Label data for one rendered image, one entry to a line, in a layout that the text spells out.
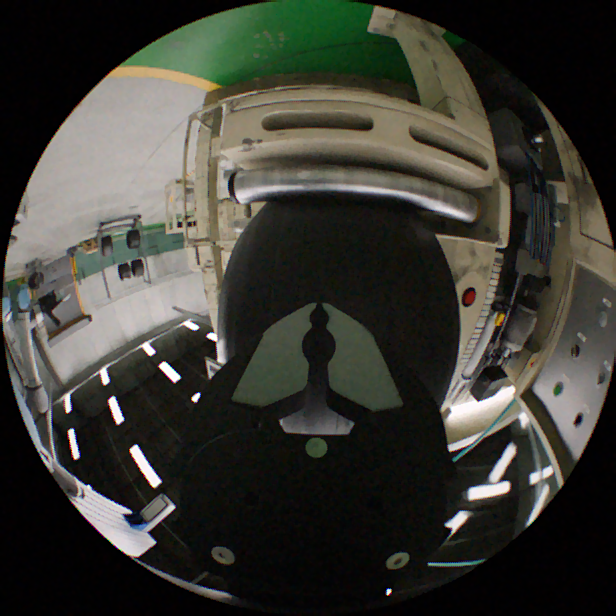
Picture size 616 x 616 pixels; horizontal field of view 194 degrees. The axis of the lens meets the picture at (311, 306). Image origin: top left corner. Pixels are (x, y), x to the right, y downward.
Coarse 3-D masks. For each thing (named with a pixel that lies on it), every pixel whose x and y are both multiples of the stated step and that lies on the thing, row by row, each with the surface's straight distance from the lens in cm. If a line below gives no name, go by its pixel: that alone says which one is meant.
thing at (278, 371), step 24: (312, 312) 11; (264, 336) 9; (288, 336) 9; (264, 360) 8; (288, 360) 8; (240, 384) 7; (264, 384) 7; (288, 384) 7; (264, 408) 7; (288, 408) 7
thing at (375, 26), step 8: (376, 8) 102; (384, 8) 102; (384, 16) 104; (392, 16) 103; (376, 24) 106; (384, 24) 106; (432, 24) 107; (376, 32) 109; (384, 32) 109; (392, 32) 109; (440, 32) 110
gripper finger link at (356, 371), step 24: (336, 312) 11; (336, 336) 9; (360, 336) 9; (336, 360) 8; (360, 360) 8; (384, 360) 8; (336, 384) 7; (360, 384) 7; (384, 384) 7; (336, 408) 8; (360, 408) 7; (384, 408) 7
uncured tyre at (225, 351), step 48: (240, 240) 23; (288, 240) 17; (336, 240) 17; (384, 240) 19; (432, 240) 23; (240, 288) 17; (288, 288) 15; (336, 288) 15; (384, 288) 16; (432, 288) 18; (240, 336) 16; (384, 336) 15; (432, 336) 18; (432, 384) 19; (288, 432) 20; (336, 432) 19
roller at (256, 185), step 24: (264, 168) 24; (288, 168) 23; (312, 168) 23; (336, 168) 23; (360, 168) 24; (240, 192) 24; (264, 192) 23; (288, 192) 23; (312, 192) 22; (336, 192) 22; (360, 192) 23; (384, 192) 23; (408, 192) 24; (432, 192) 26; (456, 192) 29; (456, 216) 30
